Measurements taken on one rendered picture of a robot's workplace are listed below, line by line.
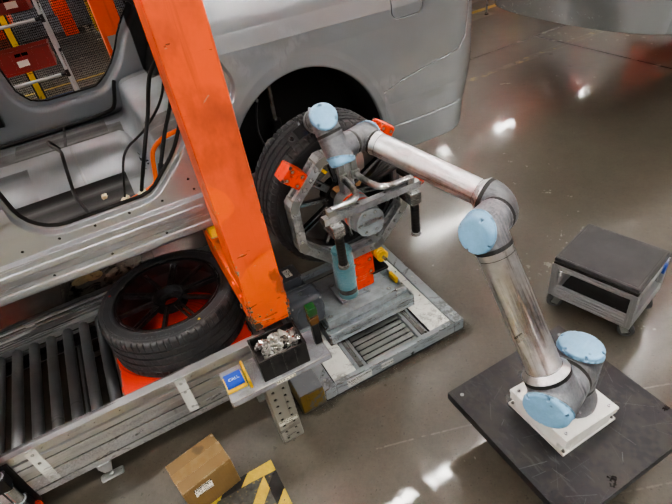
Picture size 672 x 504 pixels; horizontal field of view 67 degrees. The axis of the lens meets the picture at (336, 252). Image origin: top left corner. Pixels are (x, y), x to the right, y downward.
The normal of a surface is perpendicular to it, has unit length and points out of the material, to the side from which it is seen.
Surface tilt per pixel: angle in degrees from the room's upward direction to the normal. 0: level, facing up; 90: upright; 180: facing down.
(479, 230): 79
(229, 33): 90
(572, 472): 0
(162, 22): 90
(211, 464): 0
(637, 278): 0
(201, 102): 90
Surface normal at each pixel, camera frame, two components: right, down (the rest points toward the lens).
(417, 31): 0.47, 0.50
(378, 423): -0.15, -0.77
